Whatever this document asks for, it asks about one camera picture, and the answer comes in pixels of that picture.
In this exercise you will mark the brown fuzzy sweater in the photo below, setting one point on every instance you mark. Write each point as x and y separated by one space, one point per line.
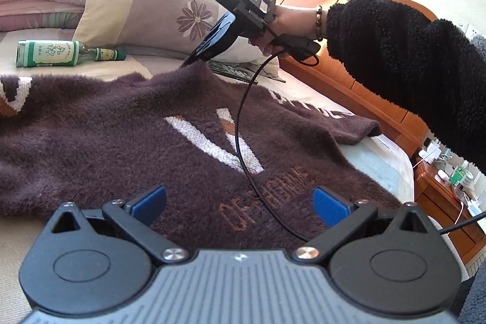
114 141

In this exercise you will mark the white charger adapter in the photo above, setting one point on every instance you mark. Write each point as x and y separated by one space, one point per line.
430 154

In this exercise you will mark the green glass bottle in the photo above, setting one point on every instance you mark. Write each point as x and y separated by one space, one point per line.
49 53

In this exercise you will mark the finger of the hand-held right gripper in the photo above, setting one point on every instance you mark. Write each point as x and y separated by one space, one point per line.
203 54

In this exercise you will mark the wooden nightstand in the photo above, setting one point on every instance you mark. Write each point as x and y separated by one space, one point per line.
440 206

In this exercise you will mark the white wall socket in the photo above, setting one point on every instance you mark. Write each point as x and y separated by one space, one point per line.
472 30

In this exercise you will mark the dark grey fleece garment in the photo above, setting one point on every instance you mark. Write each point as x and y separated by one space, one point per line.
472 297

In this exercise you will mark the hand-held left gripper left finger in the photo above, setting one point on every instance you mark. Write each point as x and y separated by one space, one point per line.
151 201

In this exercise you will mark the person's right forearm black sleeve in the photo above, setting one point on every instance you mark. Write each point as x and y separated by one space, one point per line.
410 54

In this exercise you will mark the floral beige pillow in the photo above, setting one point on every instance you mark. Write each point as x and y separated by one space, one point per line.
152 5

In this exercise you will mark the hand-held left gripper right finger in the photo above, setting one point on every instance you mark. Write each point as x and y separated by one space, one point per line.
328 206

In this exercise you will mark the person's right hand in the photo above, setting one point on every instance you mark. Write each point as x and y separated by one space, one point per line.
294 20

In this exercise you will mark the wooden headboard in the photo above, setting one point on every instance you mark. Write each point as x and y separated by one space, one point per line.
334 81

